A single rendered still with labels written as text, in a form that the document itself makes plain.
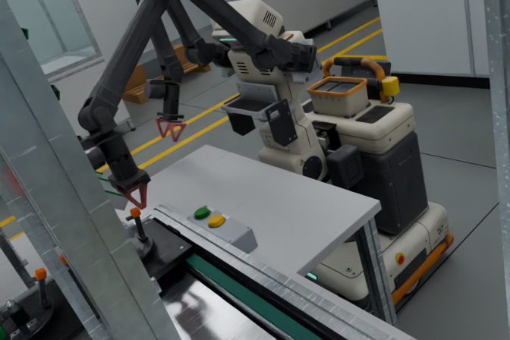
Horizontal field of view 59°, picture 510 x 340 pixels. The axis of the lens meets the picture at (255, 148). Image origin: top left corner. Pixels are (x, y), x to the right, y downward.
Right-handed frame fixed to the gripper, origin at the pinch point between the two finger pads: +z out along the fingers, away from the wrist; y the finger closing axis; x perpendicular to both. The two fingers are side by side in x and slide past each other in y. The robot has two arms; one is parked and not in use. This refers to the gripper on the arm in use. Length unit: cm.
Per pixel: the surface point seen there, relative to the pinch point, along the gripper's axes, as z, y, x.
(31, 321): 6.5, 4.6, -32.5
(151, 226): 10.2, -7.0, 1.5
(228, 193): 21.6, -16.6, 31.1
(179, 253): 10.3, 11.1, 0.0
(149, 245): 8.2, 3.7, -3.8
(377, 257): 40, 28, 46
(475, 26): 59, -69, 295
